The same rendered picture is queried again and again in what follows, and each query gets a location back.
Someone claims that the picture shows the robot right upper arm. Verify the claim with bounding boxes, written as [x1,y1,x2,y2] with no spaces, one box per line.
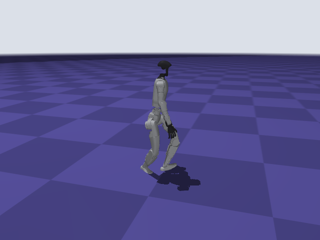
[156,81,166,107]

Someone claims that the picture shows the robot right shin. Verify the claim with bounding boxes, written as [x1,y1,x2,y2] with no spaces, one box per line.
[142,149,157,168]

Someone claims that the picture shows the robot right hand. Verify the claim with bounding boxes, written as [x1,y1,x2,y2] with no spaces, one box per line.
[165,121,177,139]

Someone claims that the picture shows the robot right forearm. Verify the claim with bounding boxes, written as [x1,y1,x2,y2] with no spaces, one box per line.
[160,101,172,125]

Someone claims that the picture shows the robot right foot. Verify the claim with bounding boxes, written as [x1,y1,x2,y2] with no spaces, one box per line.
[140,165,153,174]

